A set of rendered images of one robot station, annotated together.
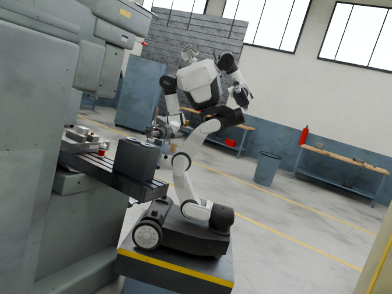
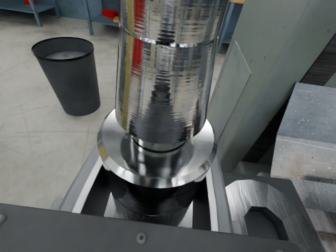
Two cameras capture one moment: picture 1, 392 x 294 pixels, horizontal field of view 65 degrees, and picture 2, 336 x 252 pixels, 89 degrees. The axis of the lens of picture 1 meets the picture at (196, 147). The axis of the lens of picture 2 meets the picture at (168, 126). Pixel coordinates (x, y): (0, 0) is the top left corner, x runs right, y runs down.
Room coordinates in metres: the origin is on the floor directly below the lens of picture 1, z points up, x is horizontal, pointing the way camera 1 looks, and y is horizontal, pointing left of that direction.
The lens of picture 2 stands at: (1.76, 0.25, 1.29)
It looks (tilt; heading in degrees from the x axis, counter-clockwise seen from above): 45 degrees down; 155
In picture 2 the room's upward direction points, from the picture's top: 9 degrees clockwise
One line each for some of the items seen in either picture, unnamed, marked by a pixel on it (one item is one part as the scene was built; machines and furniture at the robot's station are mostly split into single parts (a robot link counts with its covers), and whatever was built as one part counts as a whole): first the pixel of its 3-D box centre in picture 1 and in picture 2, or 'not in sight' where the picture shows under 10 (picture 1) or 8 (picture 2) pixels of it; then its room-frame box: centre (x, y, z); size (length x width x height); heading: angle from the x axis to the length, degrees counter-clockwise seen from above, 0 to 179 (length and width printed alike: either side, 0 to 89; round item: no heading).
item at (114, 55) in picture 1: (99, 68); not in sight; (1.90, 0.70, 1.47); 0.21 x 0.19 x 0.32; 65
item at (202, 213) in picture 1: (197, 207); not in sight; (2.14, -0.13, 0.68); 0.21 x 0.20 x 0.13; 88
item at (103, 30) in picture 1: (102, 32); not in sight; (1.87, 0.72, 1.68); 0.34 x 0.24 x 0.10; 155
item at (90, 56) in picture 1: (74, 62); not in sight; (1.73, 0.78, 1.47); 0.24 x 0.19 x 0.26; 65
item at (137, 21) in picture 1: (110, 10); not in sight; (1.89, 0.71, 1.81); 0.47 x 0.26 x 0.16; 155
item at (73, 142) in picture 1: (83, 140); not in sight; (1.95, 0.72, 0.99); 0.35 x 0.15 x 0.11; 156
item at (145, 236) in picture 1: (147, 235); not in sight; (1.88, 0.15, 0.50); 0.20 x 0.05 x 0.20; 88
